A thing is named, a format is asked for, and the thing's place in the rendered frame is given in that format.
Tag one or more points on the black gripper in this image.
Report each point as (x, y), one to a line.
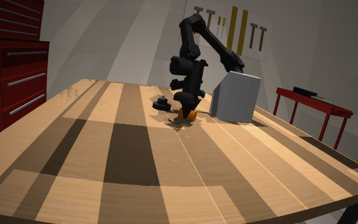
(188, 97)

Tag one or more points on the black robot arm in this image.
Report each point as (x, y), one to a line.
(186, 63)

